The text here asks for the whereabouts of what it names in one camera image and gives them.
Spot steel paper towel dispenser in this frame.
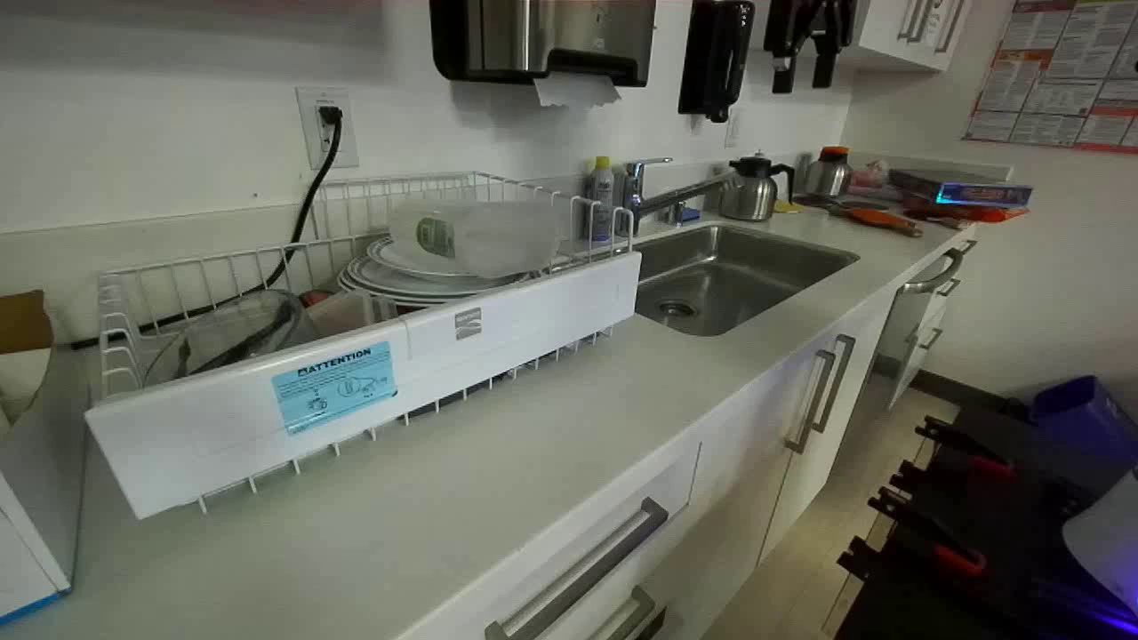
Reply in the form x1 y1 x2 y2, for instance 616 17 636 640
426 0 658 112

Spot steel dishwasher handle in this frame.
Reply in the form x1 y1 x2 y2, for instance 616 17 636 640
904 239 977 296

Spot long steel drawer handle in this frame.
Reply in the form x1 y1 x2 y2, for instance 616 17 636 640
479 495 673 640

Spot white wall cabinet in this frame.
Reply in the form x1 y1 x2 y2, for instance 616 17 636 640
853 0 975 71

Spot black power cord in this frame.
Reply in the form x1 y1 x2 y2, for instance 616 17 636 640
68 104 348 352

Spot white appliance blue edge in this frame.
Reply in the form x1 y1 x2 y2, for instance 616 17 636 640
0 471 76 627

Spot white wall outlet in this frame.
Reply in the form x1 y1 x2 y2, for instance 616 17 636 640
294 86 360 170

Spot red white wall poster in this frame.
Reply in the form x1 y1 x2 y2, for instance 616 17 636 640
963 0 1138 156

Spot white drainboard tray blue label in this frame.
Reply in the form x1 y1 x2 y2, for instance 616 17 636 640
80 248 643 521

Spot short steel drawer handle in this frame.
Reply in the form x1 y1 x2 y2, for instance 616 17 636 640
588 582 668 640

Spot orange handled scissors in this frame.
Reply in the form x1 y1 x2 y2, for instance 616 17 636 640
827 201 924 239

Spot stainless steel kettle black handle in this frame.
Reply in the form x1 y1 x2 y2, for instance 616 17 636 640
715 151 795 228

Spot metal jar red lid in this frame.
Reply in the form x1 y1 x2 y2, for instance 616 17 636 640
805 141 853 201

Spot steel cabinet door handle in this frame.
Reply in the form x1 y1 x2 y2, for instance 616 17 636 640
815 331 862 436
781 343 839 459

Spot blue plastic container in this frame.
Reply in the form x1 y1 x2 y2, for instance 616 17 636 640
1029 372 1138 461

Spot stack of white plates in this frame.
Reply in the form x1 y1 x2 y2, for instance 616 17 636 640
335 231 527 315

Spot clear glass bowl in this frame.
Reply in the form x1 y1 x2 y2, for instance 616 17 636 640
389 190 579 284

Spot soap dispenser bottle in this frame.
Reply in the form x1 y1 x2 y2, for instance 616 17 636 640
579 151 621 248

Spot black cart red clamps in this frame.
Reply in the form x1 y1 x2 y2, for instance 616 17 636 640
833 386 1138 640

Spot white wire dish rack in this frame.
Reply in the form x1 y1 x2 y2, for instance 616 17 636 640
87 170 643 516

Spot chrome kitchen faucet spout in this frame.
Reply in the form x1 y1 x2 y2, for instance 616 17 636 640
616 156 728 233

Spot stainless steel sink basin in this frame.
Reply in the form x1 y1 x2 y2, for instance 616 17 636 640
629 220 862 341

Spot black hanging tool holder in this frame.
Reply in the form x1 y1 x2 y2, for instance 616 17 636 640
761 0 862 97

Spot stack of books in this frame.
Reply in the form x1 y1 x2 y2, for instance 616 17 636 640
883 162 1033 228

